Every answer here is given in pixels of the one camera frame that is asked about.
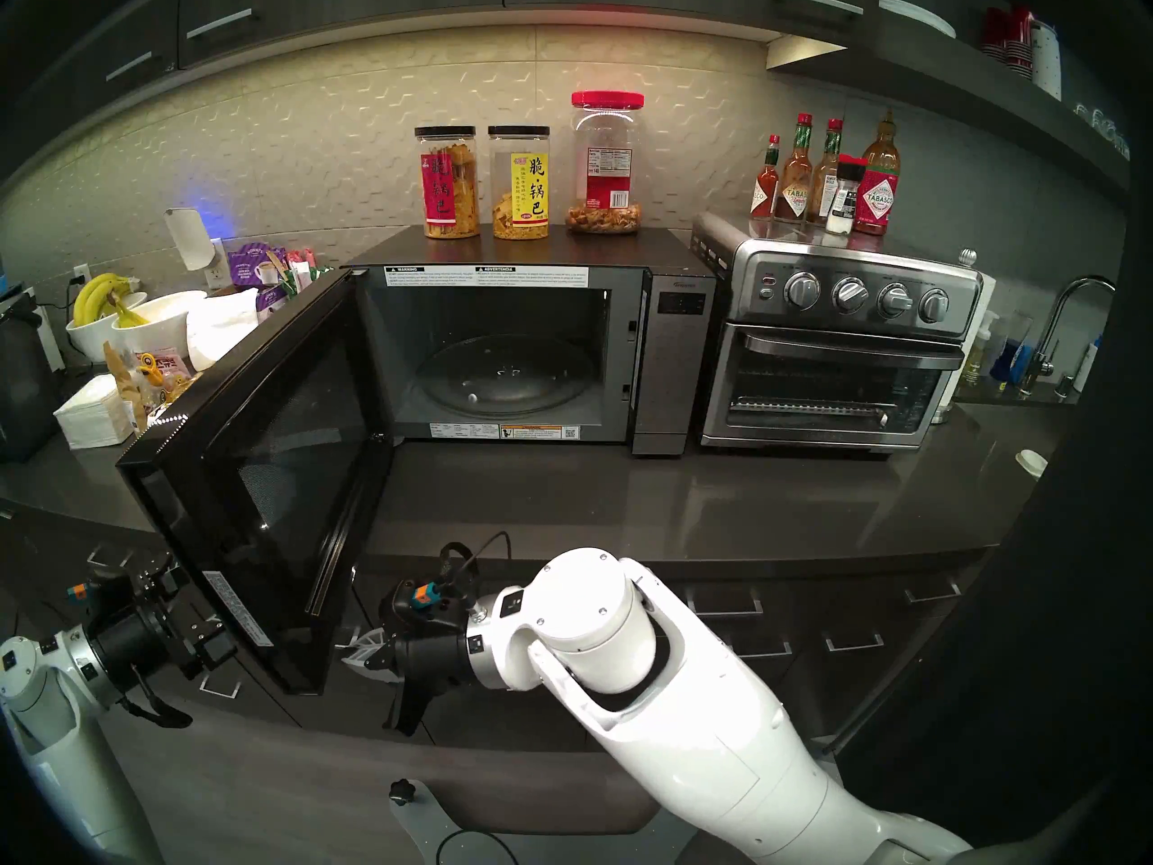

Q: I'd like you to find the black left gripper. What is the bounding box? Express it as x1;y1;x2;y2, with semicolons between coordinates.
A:
90;554;240;693

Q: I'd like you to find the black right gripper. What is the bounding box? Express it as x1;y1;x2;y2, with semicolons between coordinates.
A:
340;629;474;690

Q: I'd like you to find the black glass microwave door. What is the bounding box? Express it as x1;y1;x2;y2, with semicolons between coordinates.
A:
115;267;395;696

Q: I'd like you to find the glass microwave turntable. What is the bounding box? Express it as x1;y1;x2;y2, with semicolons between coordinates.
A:
416;333;600;418

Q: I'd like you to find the white napkin stack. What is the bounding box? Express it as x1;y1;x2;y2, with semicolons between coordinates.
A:
53;374;134;450

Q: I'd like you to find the snack pack with yellow print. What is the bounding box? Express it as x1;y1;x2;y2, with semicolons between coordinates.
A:
133;350;192;396

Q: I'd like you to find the large white bowl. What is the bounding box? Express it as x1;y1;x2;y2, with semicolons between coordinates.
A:
111;290;208;360

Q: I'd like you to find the white crumpled paper bag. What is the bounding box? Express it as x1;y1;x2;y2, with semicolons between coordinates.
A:
186;288;262;373

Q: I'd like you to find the small white bowl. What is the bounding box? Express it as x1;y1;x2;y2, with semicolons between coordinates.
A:
66;291;148;364

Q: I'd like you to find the yellow banana bunch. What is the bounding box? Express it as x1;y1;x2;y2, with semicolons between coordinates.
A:
72;273;150;328

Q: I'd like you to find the purple tea pouch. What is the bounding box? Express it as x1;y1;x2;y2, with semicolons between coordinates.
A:
227;241;289;310

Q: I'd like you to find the red cup with sachets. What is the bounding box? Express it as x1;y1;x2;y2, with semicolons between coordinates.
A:
275;249;327;301

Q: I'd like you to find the snack jar with red label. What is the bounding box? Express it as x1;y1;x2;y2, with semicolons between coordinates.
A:
414;126;481;240

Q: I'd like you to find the snack jar with yellow label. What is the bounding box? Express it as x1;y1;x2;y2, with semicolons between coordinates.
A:
488;125;550;241

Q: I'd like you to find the dark lower cabinet unit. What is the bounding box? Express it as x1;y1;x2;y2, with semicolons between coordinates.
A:
0;503;992;756

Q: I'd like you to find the stainless steel toaster oven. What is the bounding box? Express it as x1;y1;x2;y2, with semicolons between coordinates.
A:
690;212;985;450

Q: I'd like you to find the clear jar with red lid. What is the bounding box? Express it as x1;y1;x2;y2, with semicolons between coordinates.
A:
566;90;646;235

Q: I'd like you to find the small red hot sauce bottle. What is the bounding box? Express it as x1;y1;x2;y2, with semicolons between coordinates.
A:
750;134;781;220

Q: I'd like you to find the brown sauce bottle red cap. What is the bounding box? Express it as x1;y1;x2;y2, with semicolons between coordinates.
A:
776;113;815;223

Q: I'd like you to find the spice shaker with red cap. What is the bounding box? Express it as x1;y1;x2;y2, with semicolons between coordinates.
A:
825;154;866;236

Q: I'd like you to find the sauce bottle with green neck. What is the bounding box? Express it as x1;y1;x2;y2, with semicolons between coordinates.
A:
806;118;845;224

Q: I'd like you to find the clear soap pump bottle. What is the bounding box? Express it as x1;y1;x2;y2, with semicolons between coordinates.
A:
960;309;999;387

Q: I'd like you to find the large Tabasco sauce bottle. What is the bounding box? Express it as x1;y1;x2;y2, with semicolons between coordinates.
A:
853;108;902;236

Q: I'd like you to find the chrome sink faucet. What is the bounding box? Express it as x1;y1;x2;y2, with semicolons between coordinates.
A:
1022;276;1118;397

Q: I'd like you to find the stack of white plates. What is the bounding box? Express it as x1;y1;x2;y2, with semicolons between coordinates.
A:
878;0;958;40

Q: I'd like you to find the stack of red cups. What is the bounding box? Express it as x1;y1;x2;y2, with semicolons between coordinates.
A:
982;5;1035;69

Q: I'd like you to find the white paper cup stack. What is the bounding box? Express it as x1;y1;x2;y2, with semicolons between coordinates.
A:
1030;21;1064;100

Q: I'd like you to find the row of clear glasses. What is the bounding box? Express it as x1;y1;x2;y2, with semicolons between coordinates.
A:
1072;97;1131;161

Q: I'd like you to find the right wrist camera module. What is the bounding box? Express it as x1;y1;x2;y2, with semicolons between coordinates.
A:
378;532;514;637

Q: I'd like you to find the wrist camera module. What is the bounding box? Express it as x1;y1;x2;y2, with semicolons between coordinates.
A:
65;570;136;616
378;532;514;637

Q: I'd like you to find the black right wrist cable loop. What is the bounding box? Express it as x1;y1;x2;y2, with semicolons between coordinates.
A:
383;683;438;738

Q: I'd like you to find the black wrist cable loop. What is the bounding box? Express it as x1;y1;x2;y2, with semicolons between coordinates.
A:
383;683;438;738
117;678;195;729

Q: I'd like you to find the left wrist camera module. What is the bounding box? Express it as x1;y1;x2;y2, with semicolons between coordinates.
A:
65;570;136;616

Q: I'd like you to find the black left wrist cable loop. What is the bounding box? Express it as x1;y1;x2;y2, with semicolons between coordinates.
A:
117;678;195;729

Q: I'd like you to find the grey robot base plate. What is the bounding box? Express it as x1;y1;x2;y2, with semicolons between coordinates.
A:
389;778;541;865

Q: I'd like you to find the black cable on base plate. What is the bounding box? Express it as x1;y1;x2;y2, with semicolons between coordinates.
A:
437;829;523;865

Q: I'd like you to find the white wall plug-in device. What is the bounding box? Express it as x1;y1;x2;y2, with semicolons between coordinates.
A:
164;207;217;271

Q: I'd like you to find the dark wall shelf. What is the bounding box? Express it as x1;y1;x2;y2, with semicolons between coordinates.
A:
766;7;1131;206

